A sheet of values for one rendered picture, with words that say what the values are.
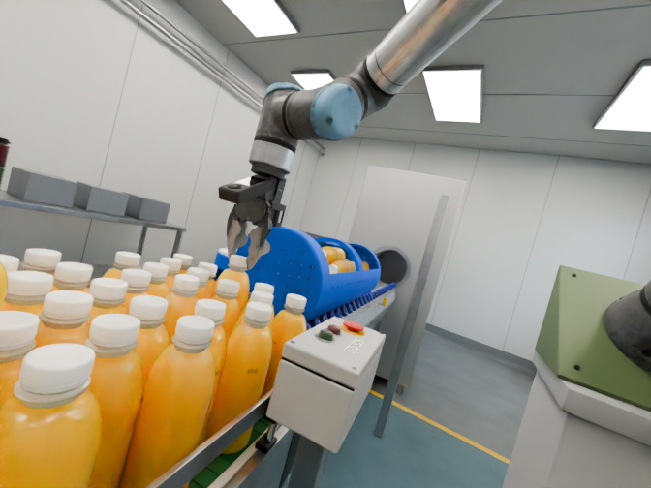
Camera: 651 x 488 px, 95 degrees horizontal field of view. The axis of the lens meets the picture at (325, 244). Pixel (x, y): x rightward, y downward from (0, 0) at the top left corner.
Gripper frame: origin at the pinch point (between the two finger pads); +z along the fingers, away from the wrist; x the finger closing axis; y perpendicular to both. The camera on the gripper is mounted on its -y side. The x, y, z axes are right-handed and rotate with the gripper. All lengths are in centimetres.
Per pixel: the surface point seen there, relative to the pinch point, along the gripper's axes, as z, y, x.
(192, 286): 4.1, -13.3, -1.8
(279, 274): 3.7, 18.4, -0.3
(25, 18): -119, 84, 325
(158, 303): 3.2, -25.5, -8.5
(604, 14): -226, 222, -105
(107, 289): 3.5, -26.9, -1.4
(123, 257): 3.5, -14.4, 13.9
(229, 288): 3.9, -7.8, -4.9
